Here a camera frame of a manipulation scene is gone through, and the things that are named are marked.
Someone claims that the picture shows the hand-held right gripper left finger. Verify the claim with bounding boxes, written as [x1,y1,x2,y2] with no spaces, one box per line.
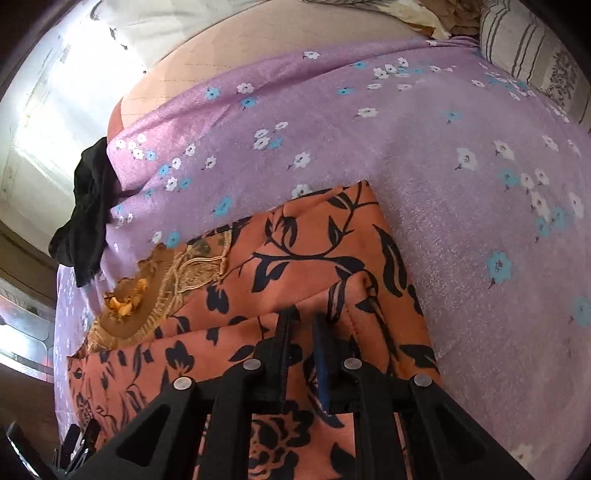
[92,308,302,480]

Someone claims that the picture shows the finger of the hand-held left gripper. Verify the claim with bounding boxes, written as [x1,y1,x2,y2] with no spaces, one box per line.
[53,416,102,477]

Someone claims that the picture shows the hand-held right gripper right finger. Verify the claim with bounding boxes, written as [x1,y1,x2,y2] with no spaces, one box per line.
[313,313,533,480]

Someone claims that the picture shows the orange black floral garment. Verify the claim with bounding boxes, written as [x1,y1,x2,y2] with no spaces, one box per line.
[67,180,443,480]

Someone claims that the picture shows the decorated glass panel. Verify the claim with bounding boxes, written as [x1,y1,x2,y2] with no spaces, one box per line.
[0,277,61,374]

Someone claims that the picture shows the purple floral bedsheet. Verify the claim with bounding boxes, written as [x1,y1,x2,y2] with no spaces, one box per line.
[53,34,591,480]

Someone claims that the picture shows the black cloth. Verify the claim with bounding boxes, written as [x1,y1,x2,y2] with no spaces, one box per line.
[48,136,124,288]

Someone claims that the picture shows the pink beige mattress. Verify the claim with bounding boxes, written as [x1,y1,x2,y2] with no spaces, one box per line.
[105,7,432,141]

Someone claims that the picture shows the crumpled beige cloth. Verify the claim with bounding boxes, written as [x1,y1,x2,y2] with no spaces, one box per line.
[300,0,483,41]

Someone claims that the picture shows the striped pillow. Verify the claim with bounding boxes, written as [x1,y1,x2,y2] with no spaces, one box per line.
[479,0,586,124]

